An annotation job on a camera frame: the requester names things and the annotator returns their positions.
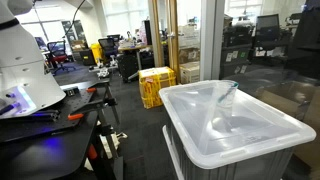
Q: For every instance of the teal and black pen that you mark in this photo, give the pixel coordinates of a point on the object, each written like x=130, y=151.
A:
x=227, y=93

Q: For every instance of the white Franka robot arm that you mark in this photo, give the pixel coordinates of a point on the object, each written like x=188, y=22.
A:
x=23, y=63

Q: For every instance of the cardboard box with white label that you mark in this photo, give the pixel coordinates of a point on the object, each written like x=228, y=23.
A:
x=190, y=72

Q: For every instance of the clear plastic measuring cup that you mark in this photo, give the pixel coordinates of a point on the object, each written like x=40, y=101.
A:
x=226, y=100

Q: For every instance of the grey storage box body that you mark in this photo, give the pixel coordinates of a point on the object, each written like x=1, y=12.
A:
x=213, y=171

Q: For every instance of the open cardboard box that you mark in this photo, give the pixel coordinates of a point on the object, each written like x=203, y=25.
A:
x=283, y=96

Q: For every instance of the flat brown cardboard box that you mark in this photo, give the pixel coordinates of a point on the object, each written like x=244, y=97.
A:
x=313, y=133

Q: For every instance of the black equipment case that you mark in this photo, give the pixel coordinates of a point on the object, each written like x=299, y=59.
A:
x=128, y=66

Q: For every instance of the round wooden table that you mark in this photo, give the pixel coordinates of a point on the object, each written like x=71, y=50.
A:
x=133, y=48

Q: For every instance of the white power strip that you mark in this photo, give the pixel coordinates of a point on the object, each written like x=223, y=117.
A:
x=115, y=138

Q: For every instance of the blue mesh office chair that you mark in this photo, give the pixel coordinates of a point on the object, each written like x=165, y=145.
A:
x=108, y=46

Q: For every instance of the yellow bin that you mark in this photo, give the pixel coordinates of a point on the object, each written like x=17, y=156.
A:
x=96, y=51

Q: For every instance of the black filing cabinet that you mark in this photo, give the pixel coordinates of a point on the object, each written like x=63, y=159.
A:
x=235, y=58

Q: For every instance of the translucent white plastic bin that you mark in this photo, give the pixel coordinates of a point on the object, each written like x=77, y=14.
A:
x=246, y=133

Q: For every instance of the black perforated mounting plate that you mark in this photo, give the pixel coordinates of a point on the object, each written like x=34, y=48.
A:
x=63, y=110

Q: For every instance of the red office chair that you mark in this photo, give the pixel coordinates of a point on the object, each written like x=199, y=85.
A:
x=57, y=55

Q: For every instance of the black office chair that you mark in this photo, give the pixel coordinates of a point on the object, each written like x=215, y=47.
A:
x=267, y=28

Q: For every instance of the black work table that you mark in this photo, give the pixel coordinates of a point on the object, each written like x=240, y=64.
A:
x=50, y=156

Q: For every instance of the wooden door frame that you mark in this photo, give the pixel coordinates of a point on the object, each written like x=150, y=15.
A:
x=171, y=36

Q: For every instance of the white window post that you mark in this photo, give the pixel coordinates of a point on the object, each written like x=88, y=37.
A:
x=210, y=40

